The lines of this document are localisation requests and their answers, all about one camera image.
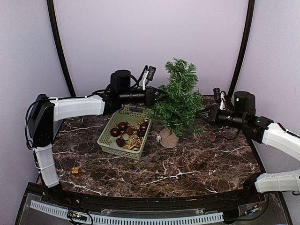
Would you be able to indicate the red ball ornament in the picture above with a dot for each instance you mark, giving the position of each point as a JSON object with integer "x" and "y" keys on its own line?
{"x": 122, "y": 126}
{"x": 115, "y": 132}
{"x": 143, "y": 127}

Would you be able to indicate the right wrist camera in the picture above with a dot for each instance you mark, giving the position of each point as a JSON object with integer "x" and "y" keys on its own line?
{"x": 222, "y": 99}

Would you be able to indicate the wooden tree base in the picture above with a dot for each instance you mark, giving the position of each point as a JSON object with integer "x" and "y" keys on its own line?
{"x": 168, "y": 138}

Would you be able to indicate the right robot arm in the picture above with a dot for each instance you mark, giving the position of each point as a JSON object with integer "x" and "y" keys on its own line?
{"x": 241, "y": 114}

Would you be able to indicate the small green christmas tree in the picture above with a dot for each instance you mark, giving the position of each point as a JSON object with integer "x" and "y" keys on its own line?
{"x": 178, "y": 111}

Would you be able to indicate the left black frame post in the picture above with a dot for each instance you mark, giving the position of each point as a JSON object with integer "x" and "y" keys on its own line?
{"x": 59, "y": 47}

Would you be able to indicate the black front rail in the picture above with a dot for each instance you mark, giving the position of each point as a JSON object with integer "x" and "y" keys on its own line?
{"x": 86, "y": 202}

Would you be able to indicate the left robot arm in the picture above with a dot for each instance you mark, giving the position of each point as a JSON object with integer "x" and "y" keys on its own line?
{"x": 41, "y": 115}

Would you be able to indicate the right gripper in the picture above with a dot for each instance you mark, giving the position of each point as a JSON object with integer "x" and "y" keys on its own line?
{"x": 213, "y": 112}

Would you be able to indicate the black frame post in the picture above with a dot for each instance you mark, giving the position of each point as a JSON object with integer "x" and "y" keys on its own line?
{"x": 243, "y": 47}
{"x": 59, "y": 47}

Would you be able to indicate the right black frame post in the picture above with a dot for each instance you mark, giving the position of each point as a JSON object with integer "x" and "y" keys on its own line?
{"x": 243, "y": 47}

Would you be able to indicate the gold ornaments pile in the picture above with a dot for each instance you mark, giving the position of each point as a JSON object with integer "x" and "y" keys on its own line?
{"x": 134, "y": 135}

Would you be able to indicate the gold gift box ornament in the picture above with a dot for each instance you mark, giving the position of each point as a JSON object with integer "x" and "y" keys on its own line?
{"x": 77, "y": 171}

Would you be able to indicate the white cable duct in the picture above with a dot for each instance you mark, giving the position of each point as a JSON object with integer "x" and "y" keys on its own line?
{"x": 114, "y": 217}

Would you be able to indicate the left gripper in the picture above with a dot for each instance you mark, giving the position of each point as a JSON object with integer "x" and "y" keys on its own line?
{"x": 150, "y": 99}

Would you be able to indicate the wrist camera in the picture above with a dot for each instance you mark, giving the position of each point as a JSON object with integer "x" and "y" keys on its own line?
{"x": 146, "y": 76}
{"x": 222, "y": 99}

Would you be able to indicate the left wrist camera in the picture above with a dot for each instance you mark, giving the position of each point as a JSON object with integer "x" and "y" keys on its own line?
{"x": 146, "y": 76}

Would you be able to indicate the beige plastic basket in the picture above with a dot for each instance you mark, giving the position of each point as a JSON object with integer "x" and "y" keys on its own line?
{"x": 129, "y": 114}

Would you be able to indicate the white battery box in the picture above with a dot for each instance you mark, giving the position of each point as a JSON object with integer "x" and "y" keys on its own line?
{"x": 158, "y": 138}

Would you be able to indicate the brown pine cone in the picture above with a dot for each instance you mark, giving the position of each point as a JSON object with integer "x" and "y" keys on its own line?
{"x": 120, "y": 142}

